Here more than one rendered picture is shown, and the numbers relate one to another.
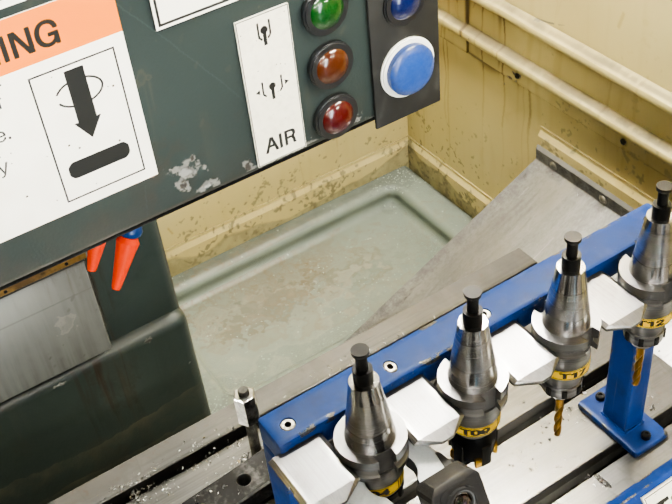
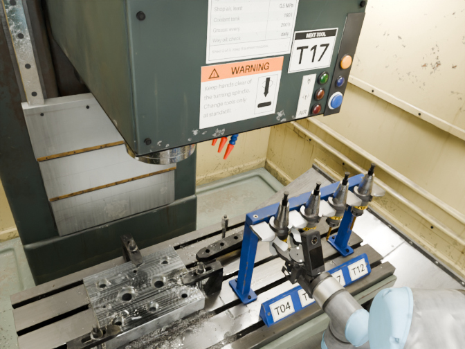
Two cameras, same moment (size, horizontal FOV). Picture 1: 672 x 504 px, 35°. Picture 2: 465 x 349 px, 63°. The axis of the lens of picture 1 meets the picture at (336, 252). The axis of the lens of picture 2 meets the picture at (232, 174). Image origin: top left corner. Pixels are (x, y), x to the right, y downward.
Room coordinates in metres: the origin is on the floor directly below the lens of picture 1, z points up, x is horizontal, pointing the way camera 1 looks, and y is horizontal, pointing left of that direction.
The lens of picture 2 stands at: (-0.21, 0.21, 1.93)
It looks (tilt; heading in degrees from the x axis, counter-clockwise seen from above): 35 degrees down; 354
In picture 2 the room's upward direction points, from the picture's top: 6 degrees clockwise
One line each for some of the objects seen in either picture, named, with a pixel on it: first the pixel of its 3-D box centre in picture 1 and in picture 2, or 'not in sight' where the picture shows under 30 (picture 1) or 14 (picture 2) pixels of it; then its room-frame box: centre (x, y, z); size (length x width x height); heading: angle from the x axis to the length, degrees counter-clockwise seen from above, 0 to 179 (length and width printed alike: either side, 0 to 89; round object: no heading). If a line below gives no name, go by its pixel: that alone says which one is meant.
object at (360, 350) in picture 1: (361, 365); (285, 198); (0.57, -0.01, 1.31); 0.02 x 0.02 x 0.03
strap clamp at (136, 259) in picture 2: not in sight; (132, 254); (0.66, 0.43, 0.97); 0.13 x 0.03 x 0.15; 29
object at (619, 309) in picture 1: (609, 304); (350, 199); (0.70, -0.25, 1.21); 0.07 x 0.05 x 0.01; 29
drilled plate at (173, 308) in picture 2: not in sight; (143, 293); (0.52, 0.37, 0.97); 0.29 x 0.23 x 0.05; 119
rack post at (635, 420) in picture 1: (633, 337); (349, 217); (0.80, -0.32, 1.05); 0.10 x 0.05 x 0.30; 29
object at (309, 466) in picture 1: (317, 476); (264, 232); (0.54, 0.04, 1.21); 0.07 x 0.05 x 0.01; 29
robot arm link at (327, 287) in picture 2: not in sight; (328, 291); (0.39, -0.11, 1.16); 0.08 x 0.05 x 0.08; 119
